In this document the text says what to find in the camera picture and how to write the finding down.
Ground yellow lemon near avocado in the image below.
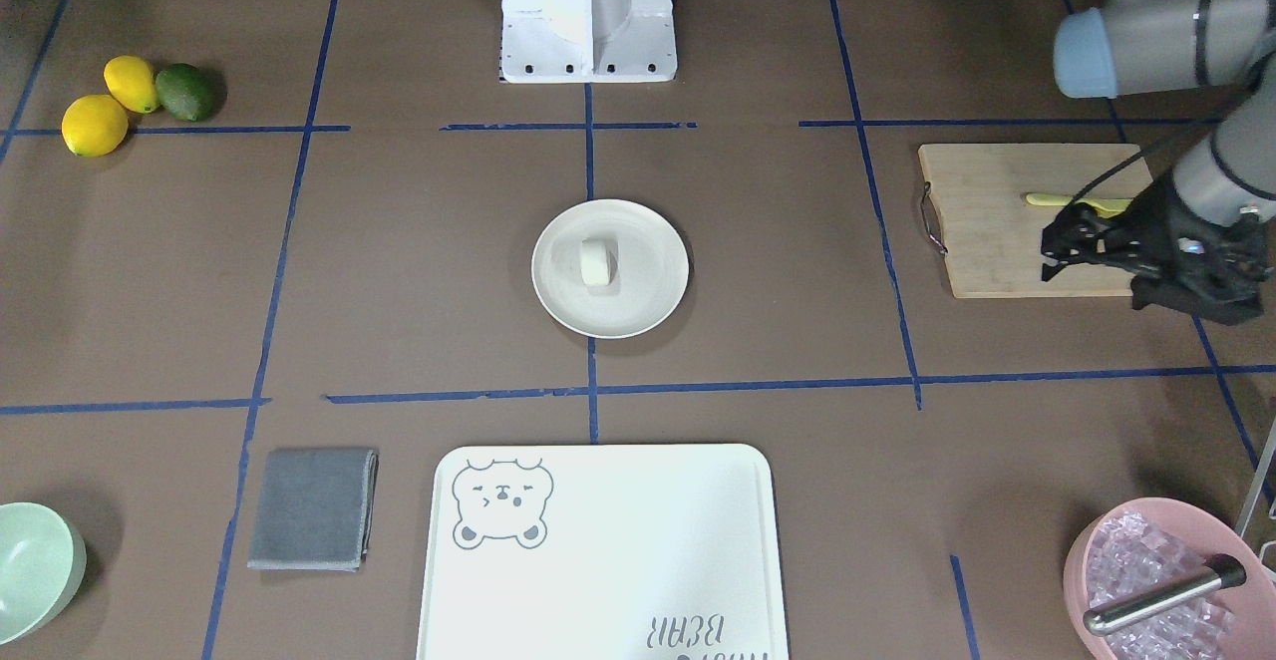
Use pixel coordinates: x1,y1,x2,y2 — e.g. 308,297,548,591
102,55,160,115

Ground white round plate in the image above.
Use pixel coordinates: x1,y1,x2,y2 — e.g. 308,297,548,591
530,199,690,340

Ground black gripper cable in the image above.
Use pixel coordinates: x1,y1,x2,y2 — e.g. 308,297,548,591
1067,126,1212,222

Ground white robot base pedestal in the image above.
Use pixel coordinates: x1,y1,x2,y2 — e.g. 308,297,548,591
498,0,678,86

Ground metal scoop handle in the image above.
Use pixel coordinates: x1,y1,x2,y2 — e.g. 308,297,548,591
1082,554,1248,637

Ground wooden cutting board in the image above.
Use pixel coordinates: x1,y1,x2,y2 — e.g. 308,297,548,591
919,143,1139,297

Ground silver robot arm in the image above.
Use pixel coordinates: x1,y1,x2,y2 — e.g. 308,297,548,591
1040,0,1275,327

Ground green avocado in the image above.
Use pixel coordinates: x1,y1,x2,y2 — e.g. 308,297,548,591
156,63,218,123

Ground grey folded cloth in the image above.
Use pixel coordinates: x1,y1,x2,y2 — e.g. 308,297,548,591
248,447,380,572

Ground white bun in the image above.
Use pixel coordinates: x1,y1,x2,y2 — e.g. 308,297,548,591
578,237,615,289

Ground pink bowl with ice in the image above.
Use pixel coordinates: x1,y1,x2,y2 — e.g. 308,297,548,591
1063,497,1275,659

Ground yellow lemon front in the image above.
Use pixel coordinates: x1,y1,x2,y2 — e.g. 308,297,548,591
61,94,131,160

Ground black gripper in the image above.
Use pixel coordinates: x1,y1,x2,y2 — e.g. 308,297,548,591
1040,175,1272,327

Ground white bear tray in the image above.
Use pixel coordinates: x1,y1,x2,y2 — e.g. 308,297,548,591
416,444,790,659

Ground mint green bowl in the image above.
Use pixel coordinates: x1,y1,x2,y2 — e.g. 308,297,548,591
1,500,87,645

